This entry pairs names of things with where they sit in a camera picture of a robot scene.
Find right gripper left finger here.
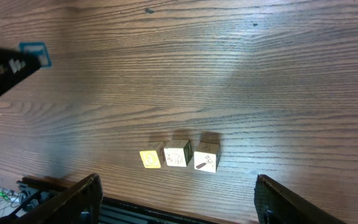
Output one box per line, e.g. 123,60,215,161
0,173,103,224

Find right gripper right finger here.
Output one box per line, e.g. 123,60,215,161
254,174,344,224

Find red edged frog block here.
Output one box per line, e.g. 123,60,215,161
19,42,52,68

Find animal picture wooden block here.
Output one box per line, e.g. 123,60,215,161
164,139,193,167

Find hammer picture wooden block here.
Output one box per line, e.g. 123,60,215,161
194,141,220,173

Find yellow G letter block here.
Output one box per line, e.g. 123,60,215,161
139,141,165,169

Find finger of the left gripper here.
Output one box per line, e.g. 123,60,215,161
0,48,41,96

